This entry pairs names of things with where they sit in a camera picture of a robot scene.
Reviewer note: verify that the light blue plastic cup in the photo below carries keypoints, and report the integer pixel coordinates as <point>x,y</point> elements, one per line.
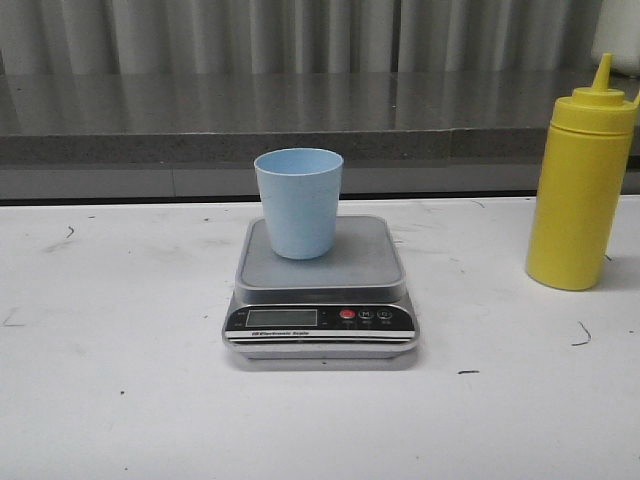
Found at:
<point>299,190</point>

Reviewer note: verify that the yellow squeeze bottle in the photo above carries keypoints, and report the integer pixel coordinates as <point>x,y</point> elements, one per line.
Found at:
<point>585,159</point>

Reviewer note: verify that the silver digital kitchen scale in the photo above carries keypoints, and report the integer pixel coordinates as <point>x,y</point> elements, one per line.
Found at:
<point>348,305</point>

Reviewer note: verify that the grey stone counter ledge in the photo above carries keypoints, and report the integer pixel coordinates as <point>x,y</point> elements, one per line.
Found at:
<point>164,137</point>

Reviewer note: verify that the white pleated curtain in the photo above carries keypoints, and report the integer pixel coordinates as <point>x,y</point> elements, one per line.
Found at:
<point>298,37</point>

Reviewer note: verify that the white container on ledge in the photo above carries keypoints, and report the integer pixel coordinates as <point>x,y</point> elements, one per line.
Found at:
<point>617,32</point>

